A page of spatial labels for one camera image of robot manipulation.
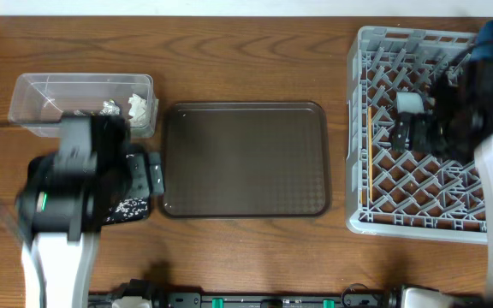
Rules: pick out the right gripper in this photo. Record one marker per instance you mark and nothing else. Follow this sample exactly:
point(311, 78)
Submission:
point(422, 126)

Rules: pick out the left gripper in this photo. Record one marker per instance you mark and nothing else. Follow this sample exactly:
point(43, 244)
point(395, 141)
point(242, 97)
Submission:
point(139, 169)

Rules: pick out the light blue rice bowl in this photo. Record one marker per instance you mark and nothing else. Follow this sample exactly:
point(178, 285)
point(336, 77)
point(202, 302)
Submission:
point(409, 102)

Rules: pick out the yellow snack wrapper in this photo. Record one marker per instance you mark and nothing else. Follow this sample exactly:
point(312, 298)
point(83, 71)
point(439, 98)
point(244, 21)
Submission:
point(110, 108)

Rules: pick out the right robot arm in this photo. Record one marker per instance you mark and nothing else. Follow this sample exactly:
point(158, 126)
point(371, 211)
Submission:
point(459, 127)

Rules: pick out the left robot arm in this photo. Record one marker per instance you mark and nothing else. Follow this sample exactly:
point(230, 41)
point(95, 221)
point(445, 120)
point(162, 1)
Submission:
point(57, 271)

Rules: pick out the grey dishwasher rack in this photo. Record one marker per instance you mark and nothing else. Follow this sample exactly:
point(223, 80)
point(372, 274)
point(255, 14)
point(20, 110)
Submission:
point(415, 195)

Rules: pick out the clear plastic waste bin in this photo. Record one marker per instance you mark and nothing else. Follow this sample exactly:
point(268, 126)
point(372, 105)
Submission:
point(39, 100)

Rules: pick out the spilled white rice pile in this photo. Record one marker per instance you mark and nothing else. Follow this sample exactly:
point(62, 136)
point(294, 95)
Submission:
point(129, 210)

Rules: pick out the crumpled white tissue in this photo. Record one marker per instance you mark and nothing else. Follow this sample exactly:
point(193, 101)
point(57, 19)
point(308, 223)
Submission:
point(138, 111)

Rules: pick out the brown serving tray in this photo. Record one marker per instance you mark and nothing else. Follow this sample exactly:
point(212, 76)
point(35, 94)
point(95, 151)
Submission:
point(225, 160)

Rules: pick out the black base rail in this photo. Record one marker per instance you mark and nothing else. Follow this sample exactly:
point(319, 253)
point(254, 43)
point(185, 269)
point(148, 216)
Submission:
point(139, 293)

